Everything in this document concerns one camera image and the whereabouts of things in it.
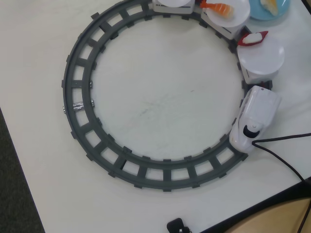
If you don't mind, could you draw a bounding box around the cream yellow sushi toy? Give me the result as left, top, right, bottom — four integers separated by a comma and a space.
259, 0, 279, 16

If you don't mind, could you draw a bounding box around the white Shinkansen toy locomotive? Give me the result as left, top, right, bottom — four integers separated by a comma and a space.
229, 85, 282, 153

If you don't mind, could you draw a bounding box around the red tuna sushi toy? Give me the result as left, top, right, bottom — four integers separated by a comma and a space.
237, 31, 269, 47

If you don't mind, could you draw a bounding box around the orange shrimp sushi toy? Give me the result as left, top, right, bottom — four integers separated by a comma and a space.
200, 0, 234, 19

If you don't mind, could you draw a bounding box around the light blue dish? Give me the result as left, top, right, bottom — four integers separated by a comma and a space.
249, 0, 296, 20

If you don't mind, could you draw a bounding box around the grey circular toy train track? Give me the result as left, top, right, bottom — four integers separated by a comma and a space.
60, 0, 275, 194

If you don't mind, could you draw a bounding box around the white train car with plate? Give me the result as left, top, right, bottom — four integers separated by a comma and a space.
152, 0, 196, 15
200, 0, 251, 41
237, 36, 285, 85

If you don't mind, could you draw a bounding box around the black power adapter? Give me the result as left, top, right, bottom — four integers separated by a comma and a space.
167, 217, 192, 233

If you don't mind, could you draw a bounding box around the light wooden desk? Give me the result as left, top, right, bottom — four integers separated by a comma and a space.
199, 198, 311, 233

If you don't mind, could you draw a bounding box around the black cable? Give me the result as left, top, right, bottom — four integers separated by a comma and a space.
251, 132, 311, 233

